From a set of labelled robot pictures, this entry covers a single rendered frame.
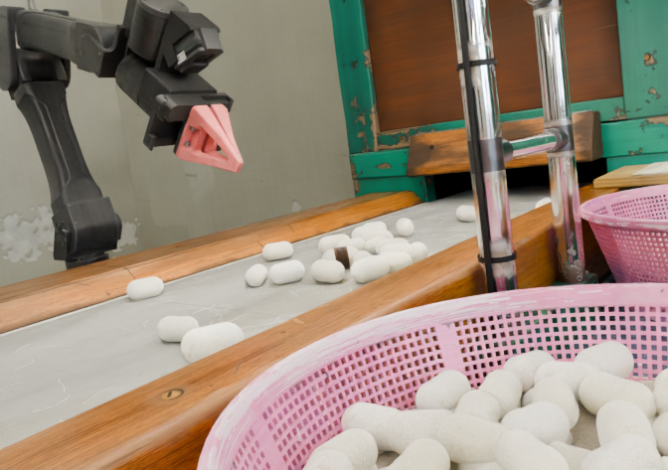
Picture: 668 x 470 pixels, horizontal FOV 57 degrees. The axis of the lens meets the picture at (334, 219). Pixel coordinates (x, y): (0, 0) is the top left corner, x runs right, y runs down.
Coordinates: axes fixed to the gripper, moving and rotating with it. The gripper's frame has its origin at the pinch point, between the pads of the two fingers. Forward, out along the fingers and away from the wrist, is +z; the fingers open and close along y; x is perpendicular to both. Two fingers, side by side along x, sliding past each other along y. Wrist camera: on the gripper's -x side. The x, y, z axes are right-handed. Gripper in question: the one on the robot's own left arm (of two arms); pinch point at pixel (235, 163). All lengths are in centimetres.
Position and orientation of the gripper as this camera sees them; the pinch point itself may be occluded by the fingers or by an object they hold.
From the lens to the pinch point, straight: 68.1
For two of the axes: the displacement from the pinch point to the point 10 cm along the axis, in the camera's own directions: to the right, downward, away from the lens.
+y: 6.1, -1.8, 7.7
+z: 6.8, 6.1, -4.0
